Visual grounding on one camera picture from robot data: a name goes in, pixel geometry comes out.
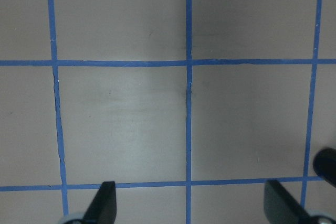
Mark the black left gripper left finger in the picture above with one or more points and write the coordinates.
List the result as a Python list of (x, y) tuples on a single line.
[(103, 208)]

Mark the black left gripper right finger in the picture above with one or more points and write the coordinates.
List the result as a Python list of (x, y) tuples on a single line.
[(281, 207)]

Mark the dark wine bottle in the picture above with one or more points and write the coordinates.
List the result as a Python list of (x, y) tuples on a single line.
[(324, 165)]

